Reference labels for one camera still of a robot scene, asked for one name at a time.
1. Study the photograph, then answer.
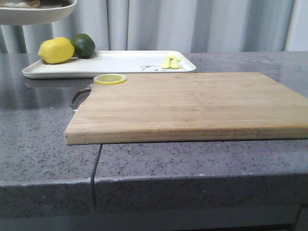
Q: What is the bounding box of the grey curtain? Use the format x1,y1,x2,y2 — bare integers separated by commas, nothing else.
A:
0,0,308,53

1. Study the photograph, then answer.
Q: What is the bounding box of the yellow plastic spoon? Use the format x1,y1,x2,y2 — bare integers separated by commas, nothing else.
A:
170,55,181,69

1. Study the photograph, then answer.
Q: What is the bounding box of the white round plate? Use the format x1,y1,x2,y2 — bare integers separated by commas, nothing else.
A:
0,0,77,26

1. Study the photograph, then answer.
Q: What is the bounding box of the white rectangular tray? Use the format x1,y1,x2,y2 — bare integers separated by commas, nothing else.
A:
22,51,196,79

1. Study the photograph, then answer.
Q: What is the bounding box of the yellow plastic fork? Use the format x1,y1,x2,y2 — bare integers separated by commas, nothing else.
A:
161,55,173,69

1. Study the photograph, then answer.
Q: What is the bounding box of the lemon slice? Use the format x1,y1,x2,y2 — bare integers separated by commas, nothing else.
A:
94,74,127,85

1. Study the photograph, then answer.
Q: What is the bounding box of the yellow lemon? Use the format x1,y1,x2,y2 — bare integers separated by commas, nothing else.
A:
38,37,75,64

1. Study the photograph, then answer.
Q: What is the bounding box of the wooden cutting board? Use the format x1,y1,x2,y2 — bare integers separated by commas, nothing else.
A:
64,72,308,145

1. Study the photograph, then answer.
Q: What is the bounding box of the green lime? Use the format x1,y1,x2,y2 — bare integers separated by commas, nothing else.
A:
71,34,96,59

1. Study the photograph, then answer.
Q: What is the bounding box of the metal cutting board handle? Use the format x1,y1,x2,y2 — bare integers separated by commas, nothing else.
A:
70,87,91,113

